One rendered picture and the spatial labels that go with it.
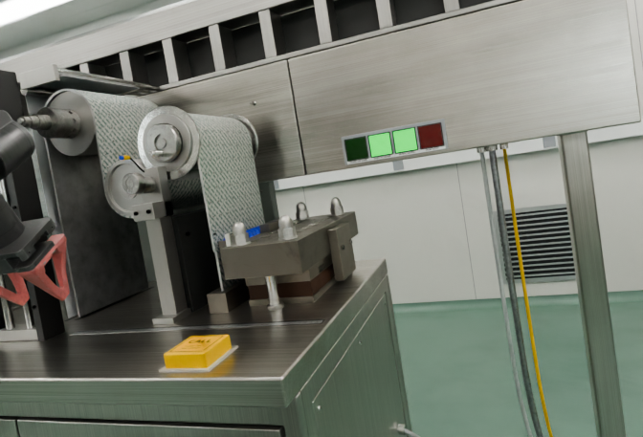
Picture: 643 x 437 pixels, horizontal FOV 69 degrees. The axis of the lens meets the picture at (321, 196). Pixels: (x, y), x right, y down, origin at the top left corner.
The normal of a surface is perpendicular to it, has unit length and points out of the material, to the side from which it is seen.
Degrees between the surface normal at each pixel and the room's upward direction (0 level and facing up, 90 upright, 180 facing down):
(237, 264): 90
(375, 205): 90
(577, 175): 90
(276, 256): 90
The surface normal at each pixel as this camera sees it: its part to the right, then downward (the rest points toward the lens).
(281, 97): -0.33, 0.11
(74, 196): 0.93, -0.13
